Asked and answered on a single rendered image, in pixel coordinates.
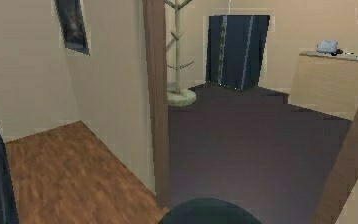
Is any pale wooden coat stand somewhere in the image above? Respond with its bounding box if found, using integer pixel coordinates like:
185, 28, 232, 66
164, 0, 198, 107

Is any dark blue cabinet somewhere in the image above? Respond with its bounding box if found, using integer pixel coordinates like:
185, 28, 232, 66
205, 14, 271, 91

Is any dark green round object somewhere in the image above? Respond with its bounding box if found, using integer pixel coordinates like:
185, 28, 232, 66
157, 197, 263, 224

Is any beige counter cabinet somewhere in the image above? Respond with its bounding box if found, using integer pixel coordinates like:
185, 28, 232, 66
288, 50, 358, 121

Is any pale blue toaster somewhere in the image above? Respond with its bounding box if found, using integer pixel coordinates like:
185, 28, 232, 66
316, 40, 339, 55

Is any dark framed wall picture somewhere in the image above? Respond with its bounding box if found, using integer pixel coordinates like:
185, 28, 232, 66
54, 0, 91, 56

